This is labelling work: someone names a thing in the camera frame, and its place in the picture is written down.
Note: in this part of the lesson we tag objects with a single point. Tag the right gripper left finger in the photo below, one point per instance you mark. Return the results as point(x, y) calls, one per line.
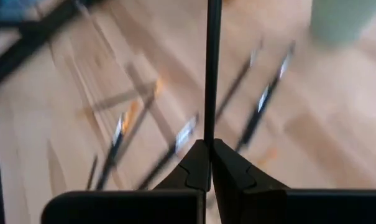
point(190, 174)

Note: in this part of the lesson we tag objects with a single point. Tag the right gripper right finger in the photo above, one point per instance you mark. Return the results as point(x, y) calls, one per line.
point(237, 186)

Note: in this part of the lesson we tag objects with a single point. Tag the silver ferrule black paintbrush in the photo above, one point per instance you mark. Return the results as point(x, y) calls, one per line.
point(111, 161)
point(92, 172)
point(234, 88)
point(255, 118)

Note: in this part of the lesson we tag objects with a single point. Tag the light green plastic cup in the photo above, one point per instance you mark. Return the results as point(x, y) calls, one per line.
point(340, 18)

